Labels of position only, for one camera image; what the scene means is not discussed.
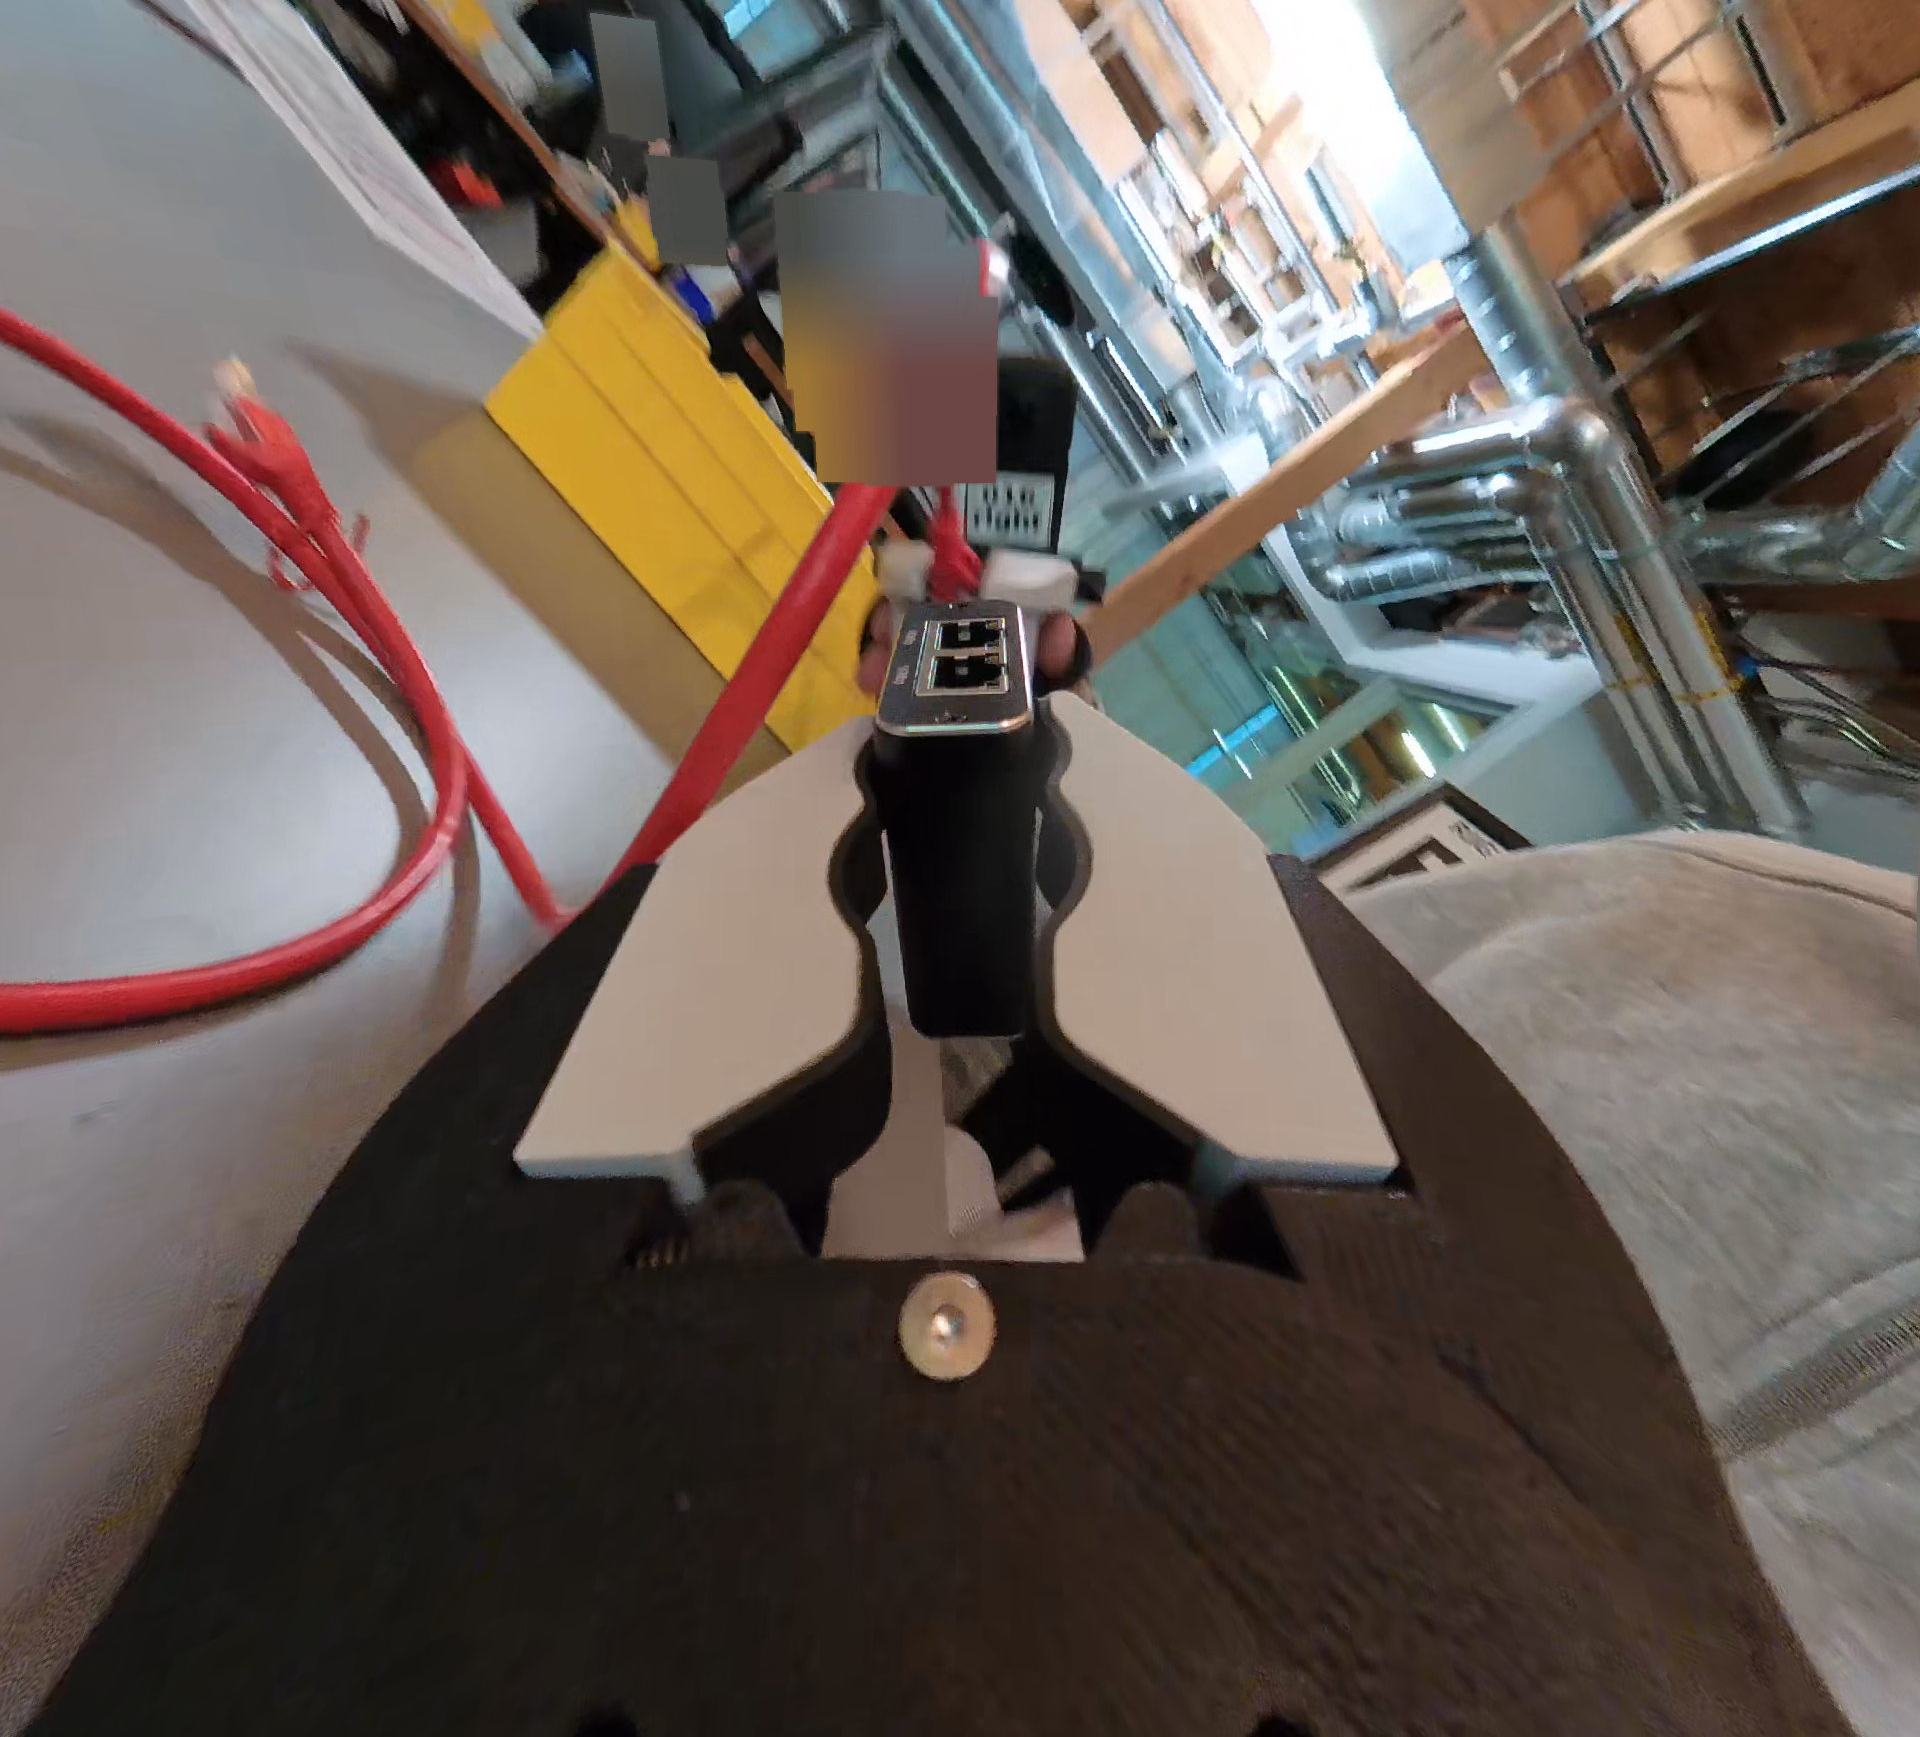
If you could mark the yellow plastic bin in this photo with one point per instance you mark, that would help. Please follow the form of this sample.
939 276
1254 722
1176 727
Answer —
645 447

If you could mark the printed paper sheet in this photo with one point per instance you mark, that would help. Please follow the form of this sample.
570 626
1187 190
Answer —
345 117

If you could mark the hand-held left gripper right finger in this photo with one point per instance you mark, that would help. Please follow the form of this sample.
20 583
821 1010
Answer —
1201 1003

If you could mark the silver pipe bundle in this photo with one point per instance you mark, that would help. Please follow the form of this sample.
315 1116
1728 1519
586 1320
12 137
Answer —
1574 537

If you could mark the black network adapter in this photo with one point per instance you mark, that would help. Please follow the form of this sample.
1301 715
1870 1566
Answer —
961 897

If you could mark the person's right hand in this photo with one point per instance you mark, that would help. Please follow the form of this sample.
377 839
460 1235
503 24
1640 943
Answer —
1063 643

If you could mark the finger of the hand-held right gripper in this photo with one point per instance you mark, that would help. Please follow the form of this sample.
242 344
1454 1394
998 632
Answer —
909 570
1034 575

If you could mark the framed checkered marker sign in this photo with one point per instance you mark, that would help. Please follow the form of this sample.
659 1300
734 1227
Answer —
1419 844

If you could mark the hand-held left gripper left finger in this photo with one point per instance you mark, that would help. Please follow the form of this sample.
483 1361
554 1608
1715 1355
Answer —
704 1003

